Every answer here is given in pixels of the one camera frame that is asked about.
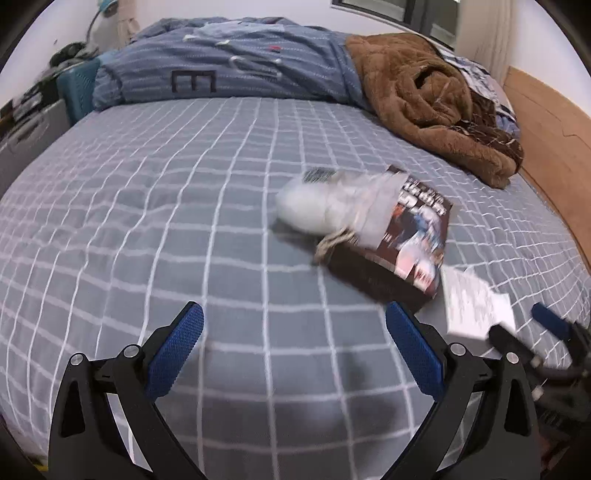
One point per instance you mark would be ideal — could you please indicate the blue desk lamp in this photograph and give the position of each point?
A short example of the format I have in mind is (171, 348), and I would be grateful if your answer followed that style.
(105, 4)

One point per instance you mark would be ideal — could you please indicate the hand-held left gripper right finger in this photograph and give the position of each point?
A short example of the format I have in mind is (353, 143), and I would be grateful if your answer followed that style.
(413, 350)

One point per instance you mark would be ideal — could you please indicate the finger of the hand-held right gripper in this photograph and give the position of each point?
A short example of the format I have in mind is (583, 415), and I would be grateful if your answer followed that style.
(503, 339)
(551, 321)

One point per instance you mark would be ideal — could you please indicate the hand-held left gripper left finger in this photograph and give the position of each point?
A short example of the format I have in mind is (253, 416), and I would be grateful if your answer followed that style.
(178, 350)

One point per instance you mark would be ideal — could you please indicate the window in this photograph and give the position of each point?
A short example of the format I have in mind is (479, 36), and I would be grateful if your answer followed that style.
(392, 11)

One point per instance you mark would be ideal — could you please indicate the teal plastic box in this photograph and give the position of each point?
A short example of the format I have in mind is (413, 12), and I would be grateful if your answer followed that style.
(76, 92)

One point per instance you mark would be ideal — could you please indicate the blue patterned pillow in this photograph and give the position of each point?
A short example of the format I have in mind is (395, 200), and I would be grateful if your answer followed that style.
(485, 87)

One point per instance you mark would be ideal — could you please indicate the grey cabinet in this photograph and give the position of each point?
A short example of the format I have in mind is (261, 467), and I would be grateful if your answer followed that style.
(27, 138)

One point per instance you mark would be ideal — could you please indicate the dark cloth pile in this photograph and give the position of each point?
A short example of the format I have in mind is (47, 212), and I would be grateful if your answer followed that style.
(69, 53)

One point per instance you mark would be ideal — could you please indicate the grey checked bed mattress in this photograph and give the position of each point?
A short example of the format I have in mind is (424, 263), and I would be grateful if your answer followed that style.
(161, 184)

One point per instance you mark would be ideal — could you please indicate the brown fleece blanket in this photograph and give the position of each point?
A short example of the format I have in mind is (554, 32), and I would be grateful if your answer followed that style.
(415, 92)

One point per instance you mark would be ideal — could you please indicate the blue striped quilt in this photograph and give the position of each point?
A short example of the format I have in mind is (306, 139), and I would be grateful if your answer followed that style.
(277, 69)

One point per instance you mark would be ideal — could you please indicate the wooden headboard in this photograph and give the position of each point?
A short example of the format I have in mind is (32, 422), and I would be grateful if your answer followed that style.
(549, 152)

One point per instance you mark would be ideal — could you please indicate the white paper sheet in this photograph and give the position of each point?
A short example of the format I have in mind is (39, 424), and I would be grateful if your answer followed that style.
(471, 304)

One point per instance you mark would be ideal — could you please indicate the white plastic bag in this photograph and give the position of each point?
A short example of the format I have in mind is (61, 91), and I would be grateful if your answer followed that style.
(314, 207)

